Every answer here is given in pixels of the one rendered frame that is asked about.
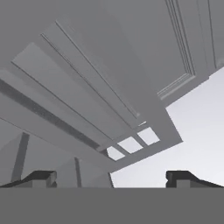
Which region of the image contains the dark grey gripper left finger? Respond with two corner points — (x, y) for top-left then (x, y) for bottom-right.
(0, 170), (58, 189)

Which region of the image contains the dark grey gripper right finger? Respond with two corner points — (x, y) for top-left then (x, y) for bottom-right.
(164, 170), (224, 189)

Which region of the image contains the grey cabinet body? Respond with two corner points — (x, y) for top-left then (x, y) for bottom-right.
(0, 117), (116, 189)

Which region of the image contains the grey open cabinet door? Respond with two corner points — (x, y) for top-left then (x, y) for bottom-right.
(0, 0), (184, 173)

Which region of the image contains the grey panelled cabinet door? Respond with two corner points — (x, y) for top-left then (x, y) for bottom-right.
(105, 0), (212, 109)

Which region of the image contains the grey narrow cabinet door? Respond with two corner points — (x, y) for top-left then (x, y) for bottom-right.
(207, 0), (224, 77)

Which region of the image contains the long grey bar handle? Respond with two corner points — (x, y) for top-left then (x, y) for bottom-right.
(10, 131), (31, 183)

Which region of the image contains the short grey bar handle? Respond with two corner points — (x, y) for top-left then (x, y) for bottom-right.
(73, 157), (83, 188)

